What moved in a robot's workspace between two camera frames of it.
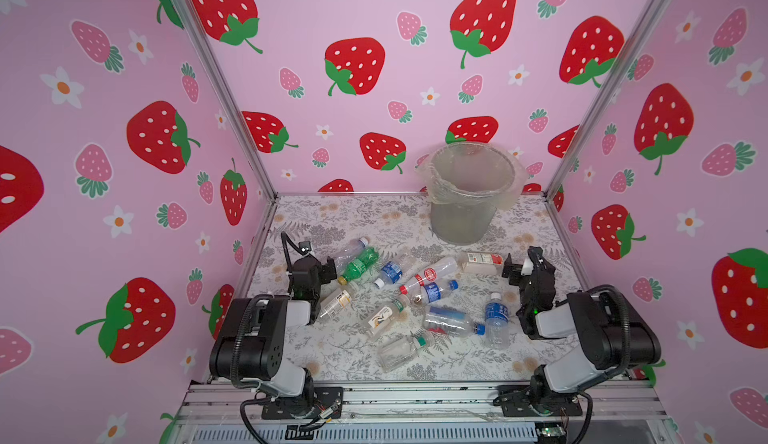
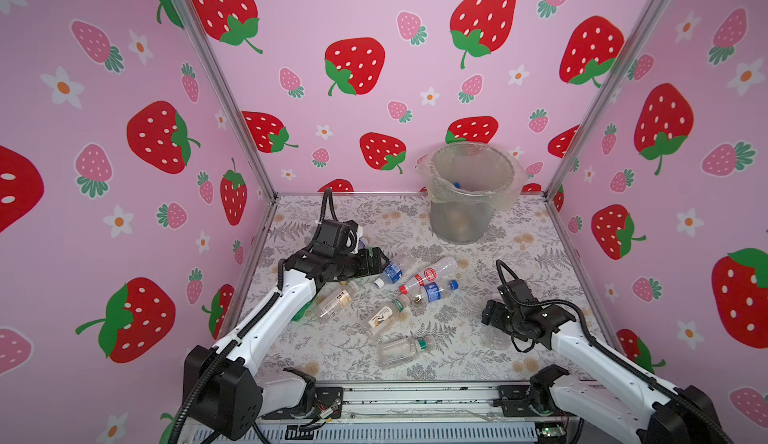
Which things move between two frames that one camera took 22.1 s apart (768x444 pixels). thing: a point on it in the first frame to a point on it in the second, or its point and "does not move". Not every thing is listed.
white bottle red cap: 443,270 does not move
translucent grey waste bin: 467,183 does not move
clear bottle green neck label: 395,351 does not move
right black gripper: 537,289 to 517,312
